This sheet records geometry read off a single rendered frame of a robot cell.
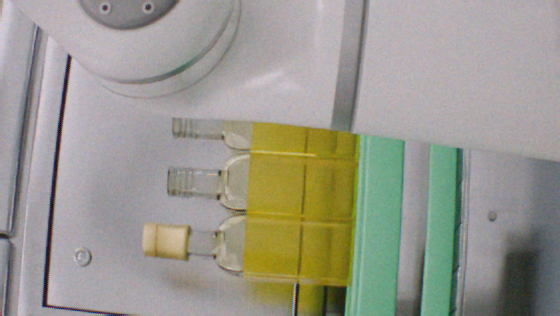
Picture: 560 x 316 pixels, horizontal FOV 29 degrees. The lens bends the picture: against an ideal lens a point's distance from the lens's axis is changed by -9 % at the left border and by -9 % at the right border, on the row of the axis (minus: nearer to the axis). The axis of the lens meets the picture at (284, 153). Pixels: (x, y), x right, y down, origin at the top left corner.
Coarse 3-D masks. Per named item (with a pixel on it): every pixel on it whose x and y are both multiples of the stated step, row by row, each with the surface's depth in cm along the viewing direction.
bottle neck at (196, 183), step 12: (180, 168) 111; (192, 168) 111; (168, 180) 110; (180, 180) 110; (192, 180) 110; (204, 180) 110; (216, 180) 110; (168, 192) 110; (180, 192) 110; (192, 192) 110; (204, 192) 110; (216, 192) 110
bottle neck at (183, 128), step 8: (176, 120) 112; (184, 120) 112; (192, 120) 112; (200, 120) 112; (208, 120) 112; (216, 120) 112; (176, 128) 112; (184, 128) 112; (192, 128) 112; (200, 128) 112; (208, 128) 112; (216, 128) 112; (176, 136) 112; (184, 136) 112; (192, 136) 112; (200, 136) 112; (208, 136) 112; (216, 136) 112
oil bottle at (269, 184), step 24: (240, 168) 109; (264, 168) 109; (288, 168) 109; (312, 168) 109; (336, 168) 109; (240, 192) 108; (264, 192) 108; (288, 192) 108; (312, 192) 108; (336, 192) 108; (288, 216) 109; (312, 216) 108; (336, 216) 108
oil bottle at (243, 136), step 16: (224, 128) 111; (240, 128) 110; (256, 128) 110; (272, 128) 110; (288, 128) 110; (304, 128) 110; (240, 144) 110; (256, 144) 110; (272, 144) 110; (288, 144) 110; (304, 144) 110; (320, 144) 110; (336, 144) 110; (352, 144) 110
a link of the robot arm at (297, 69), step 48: (240, 0) 60; (288, 0) 60; (336, 0) 59; (240, 48) 61; (288, 48) 60; (336, 48) 59; (144, 96) 59; (192, 96) 62; (240, 96) 62; (288, 96) 60; (336, 96) 60
